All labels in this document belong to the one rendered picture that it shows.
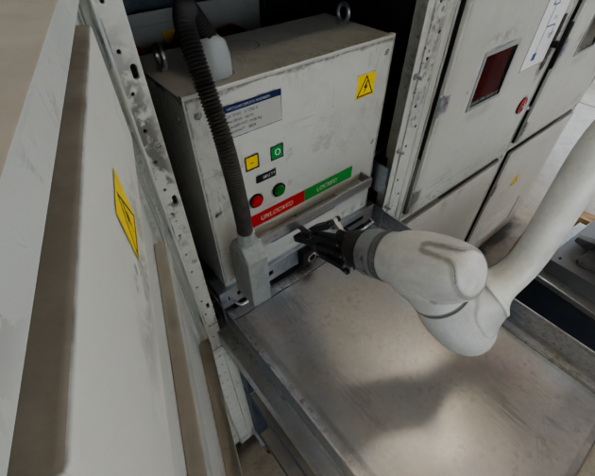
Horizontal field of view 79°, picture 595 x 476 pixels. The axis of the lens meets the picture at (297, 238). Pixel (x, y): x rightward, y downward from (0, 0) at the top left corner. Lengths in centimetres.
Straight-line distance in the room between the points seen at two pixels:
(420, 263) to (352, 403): 40
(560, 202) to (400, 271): 27
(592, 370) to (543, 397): 13
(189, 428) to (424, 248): 38
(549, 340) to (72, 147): 100
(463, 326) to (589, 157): 31
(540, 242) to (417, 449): 45
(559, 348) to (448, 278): 55
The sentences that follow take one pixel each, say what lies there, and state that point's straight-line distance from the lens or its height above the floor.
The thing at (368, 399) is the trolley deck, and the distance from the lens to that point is 85.
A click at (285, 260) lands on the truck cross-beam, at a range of 95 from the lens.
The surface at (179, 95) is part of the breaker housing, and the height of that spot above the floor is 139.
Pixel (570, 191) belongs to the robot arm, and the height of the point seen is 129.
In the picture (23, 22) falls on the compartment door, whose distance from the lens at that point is 24.
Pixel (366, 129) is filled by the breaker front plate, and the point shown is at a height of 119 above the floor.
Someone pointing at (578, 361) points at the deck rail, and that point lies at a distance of 105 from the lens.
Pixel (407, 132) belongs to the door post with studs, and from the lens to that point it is 100.
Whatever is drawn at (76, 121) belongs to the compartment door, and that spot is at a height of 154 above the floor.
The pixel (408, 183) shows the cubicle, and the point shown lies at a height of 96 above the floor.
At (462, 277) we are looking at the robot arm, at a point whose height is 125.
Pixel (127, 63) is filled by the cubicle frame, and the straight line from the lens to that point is 51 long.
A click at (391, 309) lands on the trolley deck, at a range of 97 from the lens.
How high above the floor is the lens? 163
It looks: 45 degrees down
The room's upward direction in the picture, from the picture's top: straight up
